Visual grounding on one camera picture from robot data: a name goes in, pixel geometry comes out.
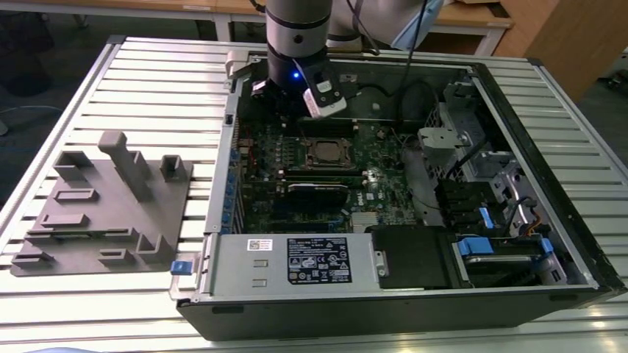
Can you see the metal locking lever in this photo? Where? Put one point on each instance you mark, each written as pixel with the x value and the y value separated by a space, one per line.
pixel 303 133
pixel 333 166

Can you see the silver square CPU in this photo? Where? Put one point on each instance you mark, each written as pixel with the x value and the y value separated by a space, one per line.
pixel 329 152

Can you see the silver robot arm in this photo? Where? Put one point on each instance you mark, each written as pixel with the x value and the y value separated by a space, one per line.
pixel 295 29

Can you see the CPU socket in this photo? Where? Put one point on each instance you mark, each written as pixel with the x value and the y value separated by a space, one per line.
pixel 343 166

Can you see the grey case latch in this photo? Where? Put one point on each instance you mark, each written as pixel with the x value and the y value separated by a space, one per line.
pixel 236 62

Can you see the black graphics card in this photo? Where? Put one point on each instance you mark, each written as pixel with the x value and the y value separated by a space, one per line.
pixel 319 195

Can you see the green motherboard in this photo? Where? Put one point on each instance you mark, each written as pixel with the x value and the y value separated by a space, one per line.
pixel 387 184

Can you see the perforated metal drive cage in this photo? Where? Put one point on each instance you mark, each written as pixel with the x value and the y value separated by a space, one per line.
pixel 461 114

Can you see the silver heat sink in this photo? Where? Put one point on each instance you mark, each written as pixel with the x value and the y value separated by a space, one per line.
pixel 365 218

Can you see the black plastic disk bay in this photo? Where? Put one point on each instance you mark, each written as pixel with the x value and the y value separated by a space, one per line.
pixel 456 198

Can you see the grey power supply unit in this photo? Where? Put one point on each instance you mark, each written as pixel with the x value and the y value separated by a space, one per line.
pixel 235 264

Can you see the grey parts rack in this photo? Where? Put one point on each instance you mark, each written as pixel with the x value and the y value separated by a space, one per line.
pixel 97 220

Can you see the blue case latch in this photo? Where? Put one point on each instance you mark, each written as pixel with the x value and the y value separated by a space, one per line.
pixel 181 267

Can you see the blue plastic bay clip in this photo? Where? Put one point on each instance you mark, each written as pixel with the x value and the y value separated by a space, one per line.
pixel 483 217

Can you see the hard disk in blue carrier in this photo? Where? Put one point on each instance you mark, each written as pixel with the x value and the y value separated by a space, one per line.
pixel 476 245

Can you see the wooden cabinet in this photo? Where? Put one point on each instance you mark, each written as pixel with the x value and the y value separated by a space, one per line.
pixel 579 36

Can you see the black PC case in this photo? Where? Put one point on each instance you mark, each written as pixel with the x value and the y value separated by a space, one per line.
pixel 343 320

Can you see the small grey wrist camera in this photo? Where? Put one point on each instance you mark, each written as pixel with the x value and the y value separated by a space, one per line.
pixel 259 90

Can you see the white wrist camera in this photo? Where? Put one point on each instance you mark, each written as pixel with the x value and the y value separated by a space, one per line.
pixel 325 99

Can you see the wooden desk white frame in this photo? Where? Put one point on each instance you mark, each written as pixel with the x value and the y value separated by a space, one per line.
pixel 123 4
pixel 240 5

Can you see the silver metal drive bracket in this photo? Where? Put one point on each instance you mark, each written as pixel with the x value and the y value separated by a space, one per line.
pixel 439 141

